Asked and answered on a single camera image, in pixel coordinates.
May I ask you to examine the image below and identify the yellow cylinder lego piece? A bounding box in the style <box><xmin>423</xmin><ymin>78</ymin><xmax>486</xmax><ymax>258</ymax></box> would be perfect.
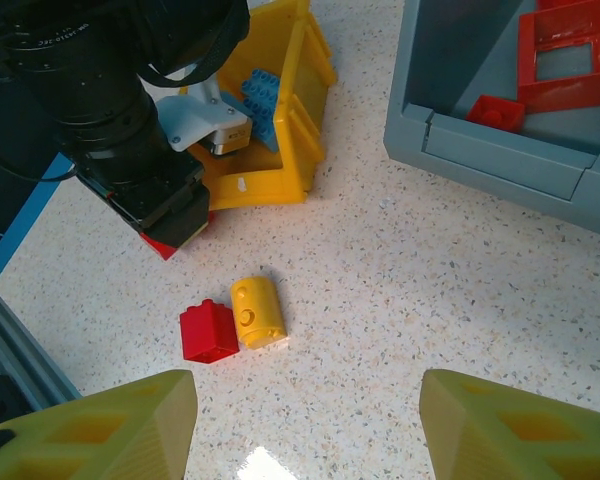
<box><xmin>229</xmin><ymin>277</ymin><xmax>289</xmax><ymax>351</ymax></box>

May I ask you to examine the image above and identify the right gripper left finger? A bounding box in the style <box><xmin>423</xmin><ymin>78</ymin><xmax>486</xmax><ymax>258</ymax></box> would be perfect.
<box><xmin>0</xmin><ymin>368</ymin><xmax>199</xmax><ymax>480</ymax></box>

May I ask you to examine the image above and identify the blue table border strip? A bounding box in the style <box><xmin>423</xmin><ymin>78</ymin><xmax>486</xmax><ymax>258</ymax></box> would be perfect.
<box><xmin>0</xmin><ymin>153</ymin><xmax>75</xmax><ymax>290</ymax></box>

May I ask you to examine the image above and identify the yellow plastic bin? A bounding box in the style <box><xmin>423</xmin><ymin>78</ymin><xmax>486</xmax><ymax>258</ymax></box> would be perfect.
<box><xmin>179</xmin><ymin>0</ymin><xmax>339</xmax><ymax>211</ymax></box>

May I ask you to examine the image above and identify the tall red lego brick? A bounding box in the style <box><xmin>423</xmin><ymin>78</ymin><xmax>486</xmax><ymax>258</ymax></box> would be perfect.
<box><xmin>178</xmin><ymin>298</ymin><xmax>241</xmax><ymax>365</ymax></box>

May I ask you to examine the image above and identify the blue rectangular lego brick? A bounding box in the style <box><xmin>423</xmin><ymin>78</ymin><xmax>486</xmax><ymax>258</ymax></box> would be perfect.
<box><xmin>238</xmin><ymin>68</ymin><xmax>285</xmax><ymax>109</ymax></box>
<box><xmin>223</xmin><ymin>92</ymin><xmax>281</xmax><ymax>154</ymax></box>

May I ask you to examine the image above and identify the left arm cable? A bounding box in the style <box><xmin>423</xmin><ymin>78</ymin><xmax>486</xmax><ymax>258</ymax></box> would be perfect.
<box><xmin>137</xmin><ymin>0</ymin><xmax>254</xmax><ymax>89</ymax></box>

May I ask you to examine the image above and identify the red lego window frame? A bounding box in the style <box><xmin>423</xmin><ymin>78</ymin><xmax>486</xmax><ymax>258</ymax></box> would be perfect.
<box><xmin>515</xmin><ymin>0</ymin><xmax>600</xmax><ymax>115</ymax></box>

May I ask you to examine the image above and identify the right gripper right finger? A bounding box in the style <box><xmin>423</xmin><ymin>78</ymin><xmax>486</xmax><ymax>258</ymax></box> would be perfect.
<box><xmin>419</xmin><ymin>368</ymin><xmax>600</xmax><ymax>480</ymax></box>

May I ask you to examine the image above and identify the gray plastic bin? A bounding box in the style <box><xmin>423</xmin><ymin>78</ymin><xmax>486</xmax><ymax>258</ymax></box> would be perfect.
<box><xmin>382</xmin><ymin>0</ymin><xmax>600</xmax><ymax>236</ymax></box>

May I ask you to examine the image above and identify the aluminum front rail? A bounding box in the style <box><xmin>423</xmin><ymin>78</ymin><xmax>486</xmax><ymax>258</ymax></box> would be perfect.
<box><xmin>0</xmin><ymin>288</ymin><xmax>84</xmax><ymax>429</ymax></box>

